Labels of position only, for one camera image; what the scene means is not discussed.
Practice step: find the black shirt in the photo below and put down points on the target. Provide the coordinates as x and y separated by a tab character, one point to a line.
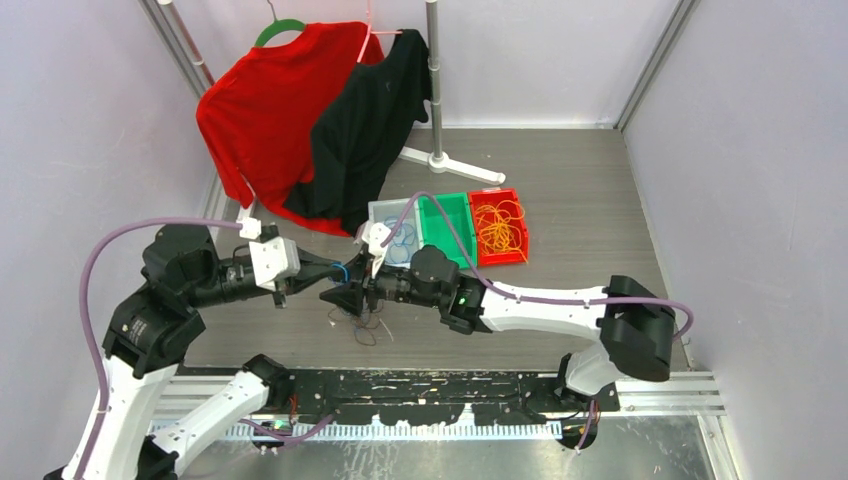
361	133

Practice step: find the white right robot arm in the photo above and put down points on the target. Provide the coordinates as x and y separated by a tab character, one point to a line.
631	330

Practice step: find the red shirt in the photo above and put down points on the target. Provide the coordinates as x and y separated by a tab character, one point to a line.
256	119

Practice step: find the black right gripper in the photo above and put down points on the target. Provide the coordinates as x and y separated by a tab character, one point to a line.
351	296

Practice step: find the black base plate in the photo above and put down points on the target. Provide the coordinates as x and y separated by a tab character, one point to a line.
424	398

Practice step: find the pink clothes hanger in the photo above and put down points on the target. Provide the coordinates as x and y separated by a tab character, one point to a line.
370	32

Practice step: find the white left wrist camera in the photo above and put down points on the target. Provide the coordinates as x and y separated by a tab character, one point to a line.
261	239

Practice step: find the green plastic bin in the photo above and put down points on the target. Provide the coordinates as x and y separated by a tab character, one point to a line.
455	235

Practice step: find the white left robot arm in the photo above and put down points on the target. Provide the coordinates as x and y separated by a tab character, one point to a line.
150	333

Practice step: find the green clothes hanger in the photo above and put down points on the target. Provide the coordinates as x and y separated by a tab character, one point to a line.
277	27

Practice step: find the white clothes rack stand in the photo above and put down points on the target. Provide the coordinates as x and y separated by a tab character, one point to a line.
438	161

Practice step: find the red plastic bin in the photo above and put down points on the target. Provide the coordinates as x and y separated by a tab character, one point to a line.
500	227

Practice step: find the white plastic bin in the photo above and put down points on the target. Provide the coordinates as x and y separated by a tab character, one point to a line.
408	239

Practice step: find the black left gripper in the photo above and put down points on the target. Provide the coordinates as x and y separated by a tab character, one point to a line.
312	267

